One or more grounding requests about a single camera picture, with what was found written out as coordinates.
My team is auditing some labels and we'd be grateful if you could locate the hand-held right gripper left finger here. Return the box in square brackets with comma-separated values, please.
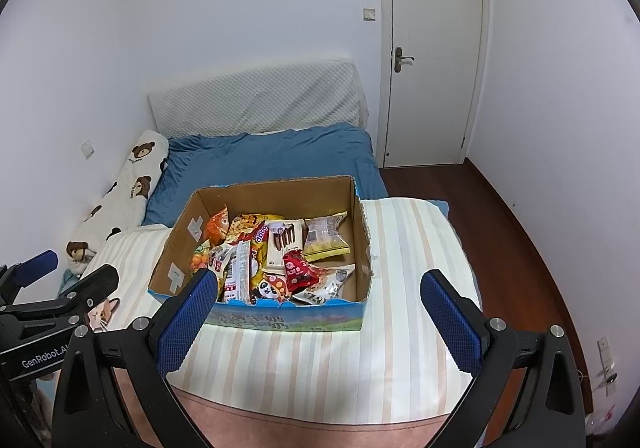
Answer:
[52, 269, 219, 448]

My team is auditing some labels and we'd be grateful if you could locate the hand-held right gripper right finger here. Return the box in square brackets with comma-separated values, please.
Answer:
[421, 269, 586, 448]

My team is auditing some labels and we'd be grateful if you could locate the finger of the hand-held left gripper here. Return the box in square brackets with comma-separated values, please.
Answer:
[0, 249, 59, 305]
[0, 263, 120, 329]

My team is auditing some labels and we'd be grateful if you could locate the colourful candy ball packet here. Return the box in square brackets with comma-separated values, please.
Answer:
[192, 248, 216, 279]

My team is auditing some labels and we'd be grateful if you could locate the red and white snack packet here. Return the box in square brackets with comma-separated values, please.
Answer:
[220, 241, 263, 304]

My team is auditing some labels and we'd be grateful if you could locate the yellow panda snack packet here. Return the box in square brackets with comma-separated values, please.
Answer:
[250, 271, 291, 305]

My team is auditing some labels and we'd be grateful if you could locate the orange chip bag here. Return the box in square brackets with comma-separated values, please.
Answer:
[204, 205, 231, 246]

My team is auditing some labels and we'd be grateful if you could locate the small red snack packet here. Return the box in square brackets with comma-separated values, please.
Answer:
[282, 249, 321, 291]

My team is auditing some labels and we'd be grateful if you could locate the printed cardboard box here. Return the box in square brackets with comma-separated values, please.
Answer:
[147, 175, 375, 333]

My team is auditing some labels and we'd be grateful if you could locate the chocolate stick biscuit box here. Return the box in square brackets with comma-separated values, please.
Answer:
[262, 219, 306, 275]

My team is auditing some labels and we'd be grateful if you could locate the white snack packet red picture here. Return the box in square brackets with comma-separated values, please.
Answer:
[291, 264, 357, 305]

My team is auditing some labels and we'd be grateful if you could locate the clear yellow-edged snack packet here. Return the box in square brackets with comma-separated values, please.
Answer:
[301, 211, 351, 263]

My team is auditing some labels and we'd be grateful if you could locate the bear print long pillow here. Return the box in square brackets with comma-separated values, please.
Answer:
[66, 129, 170, 279]

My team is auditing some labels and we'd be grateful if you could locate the cat print striped blanket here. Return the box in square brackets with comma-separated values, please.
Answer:
[82, 197, 483, 448]

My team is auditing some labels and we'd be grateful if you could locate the white plug adapter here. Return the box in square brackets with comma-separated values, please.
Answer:
[592, 363, 621, 396]

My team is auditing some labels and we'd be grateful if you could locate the blue bed sheet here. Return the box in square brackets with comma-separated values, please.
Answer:
[142, 124, 451, 229]

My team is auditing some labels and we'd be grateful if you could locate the white padded headboard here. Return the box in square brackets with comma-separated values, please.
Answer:
[147, 57, 368, 138]

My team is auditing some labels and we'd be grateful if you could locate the white door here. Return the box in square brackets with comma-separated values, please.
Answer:
[378, 0, 490, 169]

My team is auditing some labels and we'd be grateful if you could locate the metal door handle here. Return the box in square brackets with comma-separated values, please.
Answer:
[394, 47, 416, 74]

